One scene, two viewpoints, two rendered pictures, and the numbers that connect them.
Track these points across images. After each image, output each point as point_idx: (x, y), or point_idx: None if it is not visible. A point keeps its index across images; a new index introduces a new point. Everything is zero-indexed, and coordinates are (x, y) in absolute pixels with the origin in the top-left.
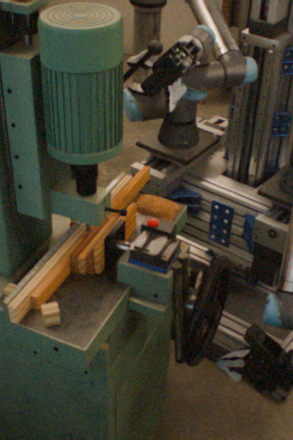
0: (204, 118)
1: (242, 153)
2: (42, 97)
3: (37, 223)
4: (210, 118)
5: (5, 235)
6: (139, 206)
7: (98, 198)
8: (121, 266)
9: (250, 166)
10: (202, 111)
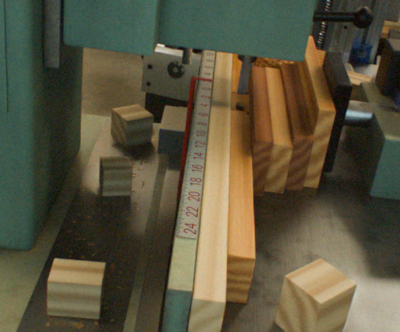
0: (110, 62)
1: (314, 22)
2: None
3: (68, 109)
4: (118, 62)
5: (31, 116)
6: (277, 63)
7: None
8: (397, 151)
9: (332, 41)
10: (104, 55)
